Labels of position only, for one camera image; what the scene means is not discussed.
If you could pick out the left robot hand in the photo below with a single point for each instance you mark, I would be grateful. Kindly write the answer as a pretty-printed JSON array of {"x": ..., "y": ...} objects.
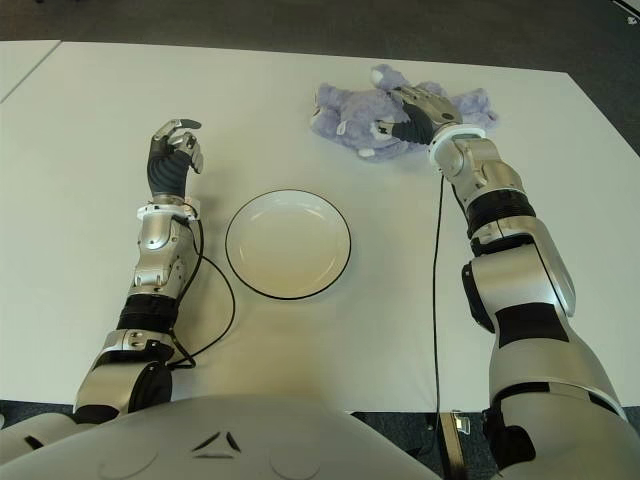
[{"x": 167, "y": 172}]

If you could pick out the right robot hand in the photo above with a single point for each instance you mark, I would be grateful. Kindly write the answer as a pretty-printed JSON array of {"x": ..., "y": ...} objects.
[{"x": 425, "y": 115}]

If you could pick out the purple plush doll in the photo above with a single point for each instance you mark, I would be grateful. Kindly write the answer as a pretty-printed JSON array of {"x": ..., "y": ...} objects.
[{"x": 350, "y": 112}]

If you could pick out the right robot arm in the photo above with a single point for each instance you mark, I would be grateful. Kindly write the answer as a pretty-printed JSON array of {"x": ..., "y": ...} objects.
[{"x": 520, "y": 280}]

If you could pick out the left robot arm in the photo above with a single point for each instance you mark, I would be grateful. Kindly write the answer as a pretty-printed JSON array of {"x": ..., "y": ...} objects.
[{"x": 155, "y": 260}]

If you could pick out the white plate with black rim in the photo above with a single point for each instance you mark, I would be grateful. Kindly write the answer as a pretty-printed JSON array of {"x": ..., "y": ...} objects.
[{"x": 287, "y": 245}]

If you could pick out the grey robot torso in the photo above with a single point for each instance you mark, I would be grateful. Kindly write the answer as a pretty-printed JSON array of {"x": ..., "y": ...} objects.
[{"x": 225, "y": 440}]

